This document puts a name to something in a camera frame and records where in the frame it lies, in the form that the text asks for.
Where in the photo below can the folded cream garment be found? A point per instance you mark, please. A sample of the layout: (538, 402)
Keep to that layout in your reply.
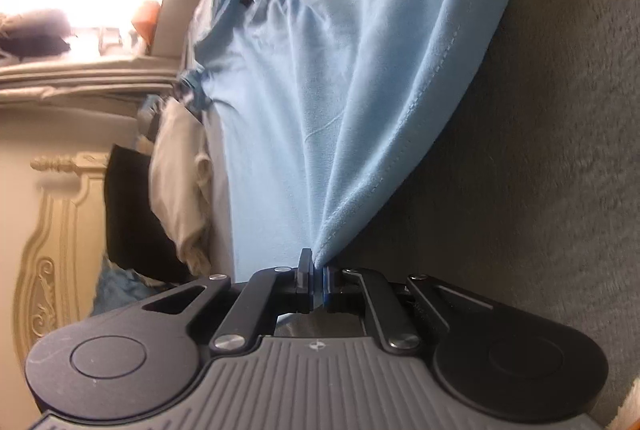
(180, 183)

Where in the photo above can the grey curtain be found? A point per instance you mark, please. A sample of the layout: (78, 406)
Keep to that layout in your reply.
(107, 85)

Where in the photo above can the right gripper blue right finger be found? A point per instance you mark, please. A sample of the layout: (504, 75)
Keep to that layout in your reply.
(333, 289)

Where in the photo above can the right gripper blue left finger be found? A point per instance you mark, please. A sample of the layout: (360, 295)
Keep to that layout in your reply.
(304, 282)

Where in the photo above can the ornate cream headboard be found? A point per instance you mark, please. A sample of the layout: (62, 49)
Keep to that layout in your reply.
(62, 260)

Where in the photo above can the black bag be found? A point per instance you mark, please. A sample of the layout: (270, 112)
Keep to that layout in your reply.
(135, 239)

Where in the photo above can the orange object on windowsill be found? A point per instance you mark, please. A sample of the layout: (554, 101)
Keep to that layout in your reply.
(145, 19)

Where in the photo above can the light blue t-shirt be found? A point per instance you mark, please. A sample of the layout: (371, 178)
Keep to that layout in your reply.
(324, 107)

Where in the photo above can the dark grey garment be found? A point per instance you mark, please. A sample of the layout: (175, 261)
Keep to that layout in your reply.
(189, 92)

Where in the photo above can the grey bed blanket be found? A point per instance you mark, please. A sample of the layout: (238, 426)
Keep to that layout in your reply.
(530, 195)

